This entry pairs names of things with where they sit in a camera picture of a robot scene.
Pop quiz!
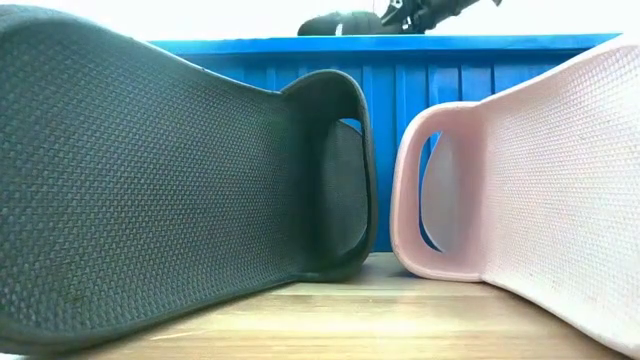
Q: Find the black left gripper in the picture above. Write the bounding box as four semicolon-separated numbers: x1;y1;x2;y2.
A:
378;0;503;35

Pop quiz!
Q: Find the black rubber slide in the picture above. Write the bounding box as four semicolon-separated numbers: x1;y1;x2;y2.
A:
296;10;384;37
0;3;380;357

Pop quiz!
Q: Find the pink rubber slide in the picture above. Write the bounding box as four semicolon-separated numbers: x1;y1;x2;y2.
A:
389;33;640;359

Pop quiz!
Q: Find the blue plastic bin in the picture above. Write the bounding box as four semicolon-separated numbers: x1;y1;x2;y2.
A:
149;32;624;253

